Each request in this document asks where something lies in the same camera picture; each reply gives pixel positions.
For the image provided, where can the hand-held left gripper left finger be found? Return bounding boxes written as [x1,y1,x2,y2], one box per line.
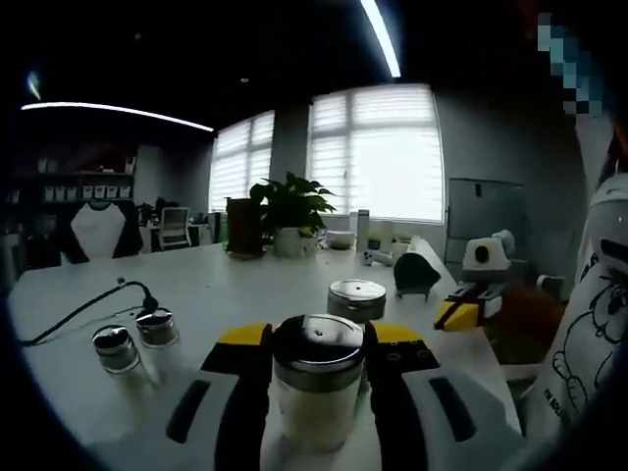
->
[97,322,274,471]

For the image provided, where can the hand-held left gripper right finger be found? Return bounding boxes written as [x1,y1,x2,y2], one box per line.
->
[362,321,526,471]

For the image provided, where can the tall seasoning bottle white powder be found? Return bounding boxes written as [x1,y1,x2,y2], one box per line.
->
[271,313,367,452]

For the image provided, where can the tall seasoning bottle brown powder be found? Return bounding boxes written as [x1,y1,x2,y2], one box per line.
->
[327,278,388,326]

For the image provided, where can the small seasoning bottle white powder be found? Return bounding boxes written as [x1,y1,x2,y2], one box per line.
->
[134,307,192,374]

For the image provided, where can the small seasoning bottle grey powder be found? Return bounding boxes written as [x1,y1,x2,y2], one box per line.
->
[91,324,154,392]

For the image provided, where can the white thermos bottle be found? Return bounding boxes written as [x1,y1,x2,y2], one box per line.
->
[356,209,370,252]

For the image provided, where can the grey whiteboard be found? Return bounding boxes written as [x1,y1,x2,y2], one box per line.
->
[446,177,526,266]

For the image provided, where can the white paper roll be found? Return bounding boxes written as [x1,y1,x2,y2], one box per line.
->
[404,234,445,276]

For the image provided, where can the white game controller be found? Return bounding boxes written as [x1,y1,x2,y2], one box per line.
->
[362,249,396,268]

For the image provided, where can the person in white shirt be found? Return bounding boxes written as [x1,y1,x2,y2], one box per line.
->
[534,112,628,433]

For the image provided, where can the white shoulder-worn device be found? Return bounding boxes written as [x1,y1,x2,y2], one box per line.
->
[586,174,628,269]

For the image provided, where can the window with white blinds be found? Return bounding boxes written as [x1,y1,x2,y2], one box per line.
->
[308,83,447,225]
[208,110,276,213]

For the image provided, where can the white office chair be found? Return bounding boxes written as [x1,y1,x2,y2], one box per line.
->
[157,206,192,251]

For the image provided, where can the green potted plant white pot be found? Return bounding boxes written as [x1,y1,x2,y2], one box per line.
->
[249,171,340,259]

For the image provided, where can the long ceiling light strip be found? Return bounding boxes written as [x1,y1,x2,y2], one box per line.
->
[22,101,216,133]
[359,0,402,79]

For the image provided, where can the shelf of white storage bins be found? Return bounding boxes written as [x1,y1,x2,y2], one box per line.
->
[9,156,138,205]

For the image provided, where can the black table cable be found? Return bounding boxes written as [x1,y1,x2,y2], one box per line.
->
[22,280,159,347]

